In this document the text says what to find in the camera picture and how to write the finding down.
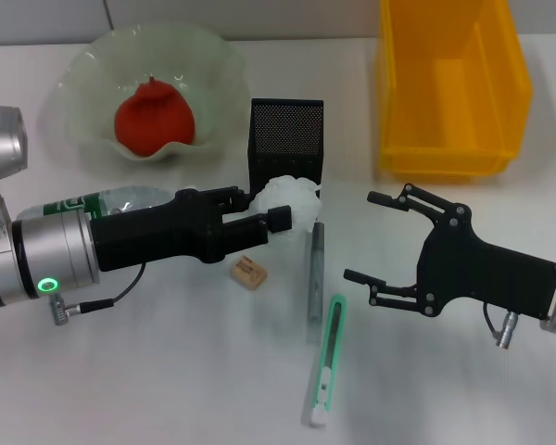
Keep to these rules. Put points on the pale green glass fruit plate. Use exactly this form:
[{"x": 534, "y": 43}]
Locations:
[{"x": 97, "y": 69}]

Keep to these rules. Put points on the black mesh pen holder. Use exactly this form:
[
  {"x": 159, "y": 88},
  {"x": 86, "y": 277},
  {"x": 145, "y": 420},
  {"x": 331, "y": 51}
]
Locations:
[{"x": 285, "y": 134}]

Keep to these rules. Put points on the left wrist camera housing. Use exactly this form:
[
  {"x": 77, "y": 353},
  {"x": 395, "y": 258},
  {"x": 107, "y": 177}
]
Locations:
[{"x": 0, "y": 139}]

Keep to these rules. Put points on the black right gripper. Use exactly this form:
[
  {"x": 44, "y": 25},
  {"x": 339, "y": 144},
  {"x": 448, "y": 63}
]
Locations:
[{"x": 482, "y": 269}]

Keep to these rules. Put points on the green utility knife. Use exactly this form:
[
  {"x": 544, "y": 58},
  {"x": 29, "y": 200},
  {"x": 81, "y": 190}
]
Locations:
[{"x": 326, "y": 361}]

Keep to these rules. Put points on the tan eraser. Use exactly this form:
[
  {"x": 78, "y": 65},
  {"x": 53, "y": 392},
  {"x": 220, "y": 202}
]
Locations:
[{"x": 250, "y": 274}]

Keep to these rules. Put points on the yellow plastic bin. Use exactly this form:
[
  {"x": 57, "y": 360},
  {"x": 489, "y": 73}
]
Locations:
[{"x": 449, "y": 92}]

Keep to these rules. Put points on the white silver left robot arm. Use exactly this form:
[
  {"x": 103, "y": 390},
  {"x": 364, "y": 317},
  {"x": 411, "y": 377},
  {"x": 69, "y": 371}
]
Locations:
[{"x": 41, "y": 250}]

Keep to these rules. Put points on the grey pen in clear sleeve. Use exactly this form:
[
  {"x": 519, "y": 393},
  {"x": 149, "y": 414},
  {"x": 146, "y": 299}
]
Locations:
[{"x": 316, "y": 287}]

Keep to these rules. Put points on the clear water bottle green label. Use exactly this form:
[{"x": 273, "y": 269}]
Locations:
[{"x": 134, "y": 197}]

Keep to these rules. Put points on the orange fruit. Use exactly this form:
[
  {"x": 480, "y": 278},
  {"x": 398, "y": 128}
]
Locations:
[{"x": 153, "y": 120}]

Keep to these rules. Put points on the white paper ball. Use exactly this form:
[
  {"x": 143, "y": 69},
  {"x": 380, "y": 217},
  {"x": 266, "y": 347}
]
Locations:
[{"x": 287, "y": 192}]

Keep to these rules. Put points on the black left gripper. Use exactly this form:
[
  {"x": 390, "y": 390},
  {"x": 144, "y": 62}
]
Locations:
[{"x": 167, "y": 232}]

